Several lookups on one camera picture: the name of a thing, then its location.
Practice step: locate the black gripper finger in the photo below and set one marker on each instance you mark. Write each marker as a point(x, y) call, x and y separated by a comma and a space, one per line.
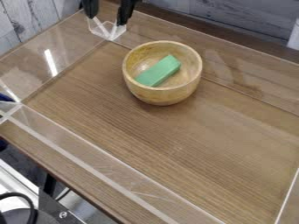
point(90, 7)
point(124, 11)

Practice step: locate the green rectangular block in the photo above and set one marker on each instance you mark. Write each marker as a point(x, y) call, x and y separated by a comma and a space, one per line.
point(159, 72)

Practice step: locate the light brown wooden bowl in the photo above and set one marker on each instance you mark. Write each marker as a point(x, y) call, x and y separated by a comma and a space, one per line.
point(180, 85)

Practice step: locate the black table leg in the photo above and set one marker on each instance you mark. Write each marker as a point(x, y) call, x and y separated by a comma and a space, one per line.
point(50, 184)

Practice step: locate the clear acrylic enclosure wall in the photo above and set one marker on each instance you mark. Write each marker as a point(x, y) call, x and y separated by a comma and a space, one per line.
point(211, 160)

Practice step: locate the black metal bracket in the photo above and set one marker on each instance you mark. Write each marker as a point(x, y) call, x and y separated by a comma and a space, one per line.
point(54, 213)

